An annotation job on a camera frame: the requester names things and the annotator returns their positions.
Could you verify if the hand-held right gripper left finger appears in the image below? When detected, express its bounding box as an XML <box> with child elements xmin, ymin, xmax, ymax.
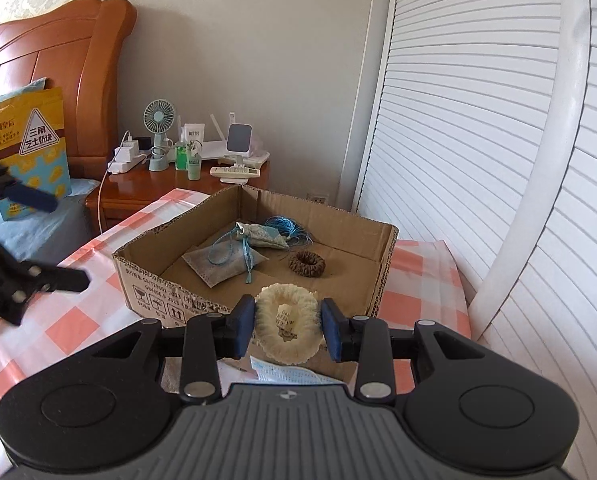
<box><xmin>91</xmin><ymin>294</ymin><xmax>256</xmax><ymax>405</ymax></box>

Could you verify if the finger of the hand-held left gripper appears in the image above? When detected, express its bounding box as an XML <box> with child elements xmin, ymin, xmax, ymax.
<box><xmin>0</xmin><ymin>160</ymin><xmax>60</xmax><ymax>214</ymax></box>
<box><xmin>0</xmin><ymin>220</ymin><xmax>90</xmax><ymax>311</ymax></box>

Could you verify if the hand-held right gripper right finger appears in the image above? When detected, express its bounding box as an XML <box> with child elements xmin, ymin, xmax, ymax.
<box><xmin>320</xmin><ymin>297</ymin><xmax>487</xmax><ymax>405</ymax></box>

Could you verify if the cream scrunchie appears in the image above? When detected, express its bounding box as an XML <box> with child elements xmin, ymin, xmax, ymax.
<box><xmin>252</xmin><ymin>282</ymin><xmax>325</xmax><ymax>366</ymax></box>

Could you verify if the grey cloth pouch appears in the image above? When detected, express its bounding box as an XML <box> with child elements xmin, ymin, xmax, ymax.
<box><xmin>182</xmin><ymin>245</ymin><xmax>270</xmax><ymax>289</ymax></box>

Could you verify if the brown scrunchie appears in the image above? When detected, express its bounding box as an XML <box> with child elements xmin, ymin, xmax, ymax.
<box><xmin>287</xmin><ymin>251</ymin><xmax>327</xmax><ymax>279</ymax></box>

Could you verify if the blue patterned sachet with tassel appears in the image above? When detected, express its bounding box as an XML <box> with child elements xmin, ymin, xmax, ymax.
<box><xmin>208</xmin><ymin>217</ymin><xmax>313</xmax><ymax>284</ymax></box>

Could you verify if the cardboard box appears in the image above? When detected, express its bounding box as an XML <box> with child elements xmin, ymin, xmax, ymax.
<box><xmin>112</xmin><ymin>184</ymin><xmax>399</xmax><ymax>381</ymax></box>

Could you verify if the yellow blue milk carton box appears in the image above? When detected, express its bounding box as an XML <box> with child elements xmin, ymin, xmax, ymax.
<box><xmin>0</xmin><ymin>77</ymin><xmax>72</xmax><ymax>224</ymax></box>

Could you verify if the blue cloud print bedsheet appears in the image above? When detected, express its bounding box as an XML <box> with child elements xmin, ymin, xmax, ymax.
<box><xmin>0</xmin><ymin>177</ymin><xmax>102</xmax><ymax>328</ymax></box>

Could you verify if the pink white checkered tablecloth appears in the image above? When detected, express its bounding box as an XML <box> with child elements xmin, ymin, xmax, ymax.
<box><xmin>0</xmin><ymin>187</ymin><xmax>472</xmax><ymax>476</ymax></box>

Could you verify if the blue face mask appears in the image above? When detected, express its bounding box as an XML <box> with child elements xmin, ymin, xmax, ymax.
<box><xmin>250</xmin><ymin>355</ymin><xmax>352</xmax><ymax>389</ymax></box>

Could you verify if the wooden nightstand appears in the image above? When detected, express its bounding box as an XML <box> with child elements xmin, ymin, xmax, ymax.
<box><xmin>86</xmin><ymin>152</ymin><xmax>272</xmax><ymax>237</ymax></box>

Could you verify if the white power strip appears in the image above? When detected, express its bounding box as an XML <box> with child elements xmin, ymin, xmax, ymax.
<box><xmin>107</xmin><ymin>156</ymin><xmax>147</xmax><ymax>174</ymax></box>

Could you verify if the white charger plug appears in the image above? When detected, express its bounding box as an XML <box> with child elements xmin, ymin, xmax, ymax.
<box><xmin>120</xmin><ymin>130</ymin><xmax>140</xmax><ymax>161</ymax></box>

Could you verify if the wooden bed headboard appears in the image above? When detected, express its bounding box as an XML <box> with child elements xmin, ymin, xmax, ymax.
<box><xmin>0</xmin><ymin>0</ymin><xmax>138</xmax><ymax>179</ymax></box>

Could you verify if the pale green desk fan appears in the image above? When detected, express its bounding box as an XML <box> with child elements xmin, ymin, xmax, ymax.
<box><xmin>143</xmin><ymin>99</ymin><xmax>176</xmax><ymax>172</ymax></box>

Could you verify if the green liquid pump bottle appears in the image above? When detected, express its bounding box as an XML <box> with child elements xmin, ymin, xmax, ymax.
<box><xmin>174</xmin><ymin>127</ymin><xmax>190</xmax><ymax>171</ymax></box>

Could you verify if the white remote control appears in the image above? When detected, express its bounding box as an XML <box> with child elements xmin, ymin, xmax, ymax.
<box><xmin>209</xmin><ymin>165</ymin><xmax>262</xmax><ymax>182</ymax></box>

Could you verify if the pale green bottle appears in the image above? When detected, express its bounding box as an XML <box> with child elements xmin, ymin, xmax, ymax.
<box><xmin>186</xmin><ymin>142</ymin><xmax>202</xmax><ymax>181</ymax></box>

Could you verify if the white router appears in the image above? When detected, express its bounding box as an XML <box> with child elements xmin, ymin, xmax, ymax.
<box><xmin>198</xmin><ymin>112</ymin><xmax>270</xmax><ymax>164</ymax></box>

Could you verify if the white louvred wardrobe door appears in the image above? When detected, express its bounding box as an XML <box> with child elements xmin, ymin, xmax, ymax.
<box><xmin>471</xmin><ymin>0</ymin><xmax>597</xmax><ymax>480</ymax></box>
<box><xmin>351</xmin><ymin>0</ymin><xmax>582</xmax><ymax>313</ymax></box>

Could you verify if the white charging cable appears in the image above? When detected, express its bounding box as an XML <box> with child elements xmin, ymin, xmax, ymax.
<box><xmin>97</xmin><ymin>160</ymin><xmax>113</xmax><ymax>237</ymax></box>

